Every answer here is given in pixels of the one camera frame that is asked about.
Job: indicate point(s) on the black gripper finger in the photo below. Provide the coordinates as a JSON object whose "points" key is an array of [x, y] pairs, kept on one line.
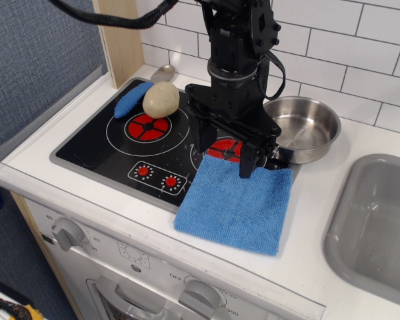
{"points": [[249, 156], [207, 135]]}

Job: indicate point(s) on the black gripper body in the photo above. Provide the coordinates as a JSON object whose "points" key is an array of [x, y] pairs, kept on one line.
{"points": [[236, 108]]}

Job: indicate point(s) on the beige toy potato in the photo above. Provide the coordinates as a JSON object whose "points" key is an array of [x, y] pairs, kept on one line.
{"points": [[161, 100]]}

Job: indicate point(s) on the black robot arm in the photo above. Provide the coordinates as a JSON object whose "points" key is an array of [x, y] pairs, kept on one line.
{"points": [[241, 35]]}

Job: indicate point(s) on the blue cloth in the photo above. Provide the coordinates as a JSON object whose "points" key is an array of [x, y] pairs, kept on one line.
{"points": [[246, 213]]}

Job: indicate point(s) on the black toy stovetop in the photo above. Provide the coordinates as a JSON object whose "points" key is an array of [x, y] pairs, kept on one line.
{"points": [[153, 160]]}

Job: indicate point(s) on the stainless steel pot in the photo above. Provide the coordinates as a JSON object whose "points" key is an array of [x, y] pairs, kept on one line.
{"points": [[308, 129]]}

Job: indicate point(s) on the grey sink basin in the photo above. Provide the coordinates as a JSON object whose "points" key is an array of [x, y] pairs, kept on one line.
{"points": [[362, 243]]}

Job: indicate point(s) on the grey right oven knob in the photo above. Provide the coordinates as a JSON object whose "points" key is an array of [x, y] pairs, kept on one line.
{"points": [[199, 297]]}

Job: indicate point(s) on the grey oven knob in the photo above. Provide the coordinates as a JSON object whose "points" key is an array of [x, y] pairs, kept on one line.
{"points": [[199, 297], [67, 233]]}

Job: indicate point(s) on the grey left oven knob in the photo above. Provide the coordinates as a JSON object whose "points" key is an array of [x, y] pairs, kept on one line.
{"points": [[67, 233]]}

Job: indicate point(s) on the white toy oven door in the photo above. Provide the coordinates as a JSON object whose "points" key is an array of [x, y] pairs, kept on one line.
{"points": [[127, 300]]}

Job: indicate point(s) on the yellow black object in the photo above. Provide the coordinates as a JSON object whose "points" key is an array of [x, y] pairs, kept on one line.
{"points": [[18, 311]]}

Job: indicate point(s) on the blue-handled metal spoon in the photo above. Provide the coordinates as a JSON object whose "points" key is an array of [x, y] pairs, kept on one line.
{"points": [[130, 99]]}

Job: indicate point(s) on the wooden post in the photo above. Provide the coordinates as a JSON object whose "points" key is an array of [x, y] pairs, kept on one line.
{"points": [[122, 47]]}

